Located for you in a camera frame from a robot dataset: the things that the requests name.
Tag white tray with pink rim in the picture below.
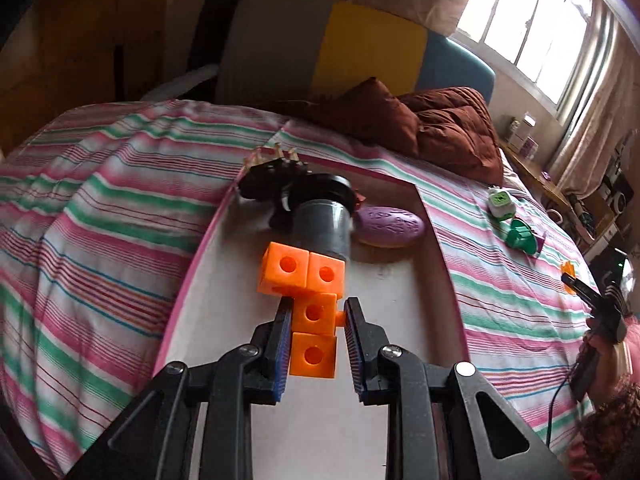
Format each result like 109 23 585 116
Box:
150 165 473 480

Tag black speaker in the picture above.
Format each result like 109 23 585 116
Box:
597 172 636 216

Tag white and green toy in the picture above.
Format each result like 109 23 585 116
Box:
487 186 517 222

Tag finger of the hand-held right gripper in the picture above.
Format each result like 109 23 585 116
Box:
560 272 603 308

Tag black toy with beige spikes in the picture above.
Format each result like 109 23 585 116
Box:
237 144 313 228

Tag grey yellow blue headboard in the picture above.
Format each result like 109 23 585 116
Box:
215 0 496 111

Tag dark grey plastic cup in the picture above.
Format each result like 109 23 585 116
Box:
280 172 360 262

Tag person's right forearm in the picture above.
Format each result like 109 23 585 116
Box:
565 375 640 480

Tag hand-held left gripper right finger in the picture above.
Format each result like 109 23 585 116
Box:
344 297 566 480

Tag person's right hand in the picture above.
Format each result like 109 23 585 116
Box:
589 314 640 396

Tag orange linked cube blocks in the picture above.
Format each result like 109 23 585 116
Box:
257 241 347 378

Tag purple oval soap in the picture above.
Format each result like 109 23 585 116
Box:
354 205 427 249

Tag white box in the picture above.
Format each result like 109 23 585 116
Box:
517 114 537 148

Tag white cloth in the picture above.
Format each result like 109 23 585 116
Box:
140 64 220 101

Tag wooden ledge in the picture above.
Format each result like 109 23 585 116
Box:
500 142 621 261

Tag brown quilt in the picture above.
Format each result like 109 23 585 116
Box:
272 77 505 187

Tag window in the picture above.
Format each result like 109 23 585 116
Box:
450 0 608 116

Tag wooden wardrobe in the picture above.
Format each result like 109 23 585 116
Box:
0 0 173 156

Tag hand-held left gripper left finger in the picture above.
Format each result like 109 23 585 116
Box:
65 297 296 480

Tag green plastic toy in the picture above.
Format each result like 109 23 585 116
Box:
505 217 538 255

